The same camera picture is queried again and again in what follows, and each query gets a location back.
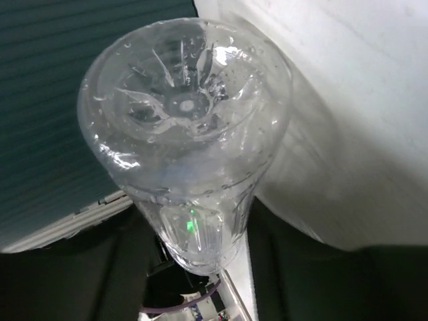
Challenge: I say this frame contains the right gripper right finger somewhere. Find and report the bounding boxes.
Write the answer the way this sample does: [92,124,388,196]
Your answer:
[247,207,427,320]

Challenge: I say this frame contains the clear unlabelled plastic bottle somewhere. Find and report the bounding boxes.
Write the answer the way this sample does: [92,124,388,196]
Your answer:
[77,18,292,276]

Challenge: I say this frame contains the dark teal plastic bin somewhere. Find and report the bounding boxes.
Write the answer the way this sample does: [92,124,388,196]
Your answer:
[1,0,195,246]

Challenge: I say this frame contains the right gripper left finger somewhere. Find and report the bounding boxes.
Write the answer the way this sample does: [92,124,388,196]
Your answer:
[1,215,154,320]

